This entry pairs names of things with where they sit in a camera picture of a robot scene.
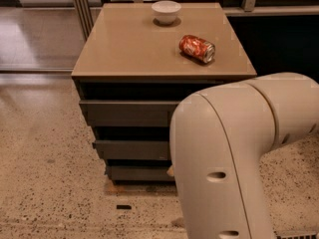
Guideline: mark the grey drawer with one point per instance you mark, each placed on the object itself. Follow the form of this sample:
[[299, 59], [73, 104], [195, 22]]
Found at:
[[128, 113], [138, 173], [132, 149]]

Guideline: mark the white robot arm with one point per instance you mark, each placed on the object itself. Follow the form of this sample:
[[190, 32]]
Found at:
[[217, 136]]

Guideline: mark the grey bottom drawer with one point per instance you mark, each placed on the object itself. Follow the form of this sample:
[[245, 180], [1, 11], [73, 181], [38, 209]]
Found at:
[[138, 173]]

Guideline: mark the grey top drawer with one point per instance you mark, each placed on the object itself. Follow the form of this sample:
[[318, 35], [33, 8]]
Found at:
[[128, 113]]

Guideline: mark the grey drawer cabinet beige top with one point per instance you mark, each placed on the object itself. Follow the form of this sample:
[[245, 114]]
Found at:
[[130, 56]]

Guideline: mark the small black floor object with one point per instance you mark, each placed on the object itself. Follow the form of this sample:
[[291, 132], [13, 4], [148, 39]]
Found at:
[[124, 207]]

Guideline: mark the red soda can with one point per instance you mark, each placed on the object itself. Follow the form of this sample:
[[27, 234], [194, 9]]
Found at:
[[197, 48]]

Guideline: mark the white ceramic bowl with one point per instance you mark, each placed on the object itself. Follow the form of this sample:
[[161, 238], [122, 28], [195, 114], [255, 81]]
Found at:
[[165, 12]]

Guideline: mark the metal window frame post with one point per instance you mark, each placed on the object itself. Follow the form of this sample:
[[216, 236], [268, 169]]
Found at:
[[85, 17]]

